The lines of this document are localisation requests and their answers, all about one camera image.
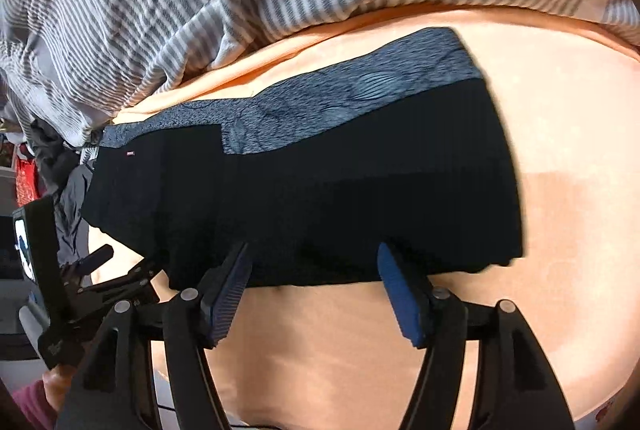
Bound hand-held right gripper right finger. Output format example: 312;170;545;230
377;242;576;430

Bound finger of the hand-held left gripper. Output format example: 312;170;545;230
75;259;162;307
61;244;116;279

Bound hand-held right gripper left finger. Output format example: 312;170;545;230
55;241;254;430

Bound black pants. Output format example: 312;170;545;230
82;75;526;291

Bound person's left hand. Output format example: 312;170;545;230
42;362;76;411

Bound grey crumpled garment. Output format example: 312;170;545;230
30;120;101;281

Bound red patterned bag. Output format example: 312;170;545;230
15;155;42;207

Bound peach bed sheet blue bands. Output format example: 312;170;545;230
85;2;640;430

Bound grey white striped quilt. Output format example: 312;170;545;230
0;0;640;148

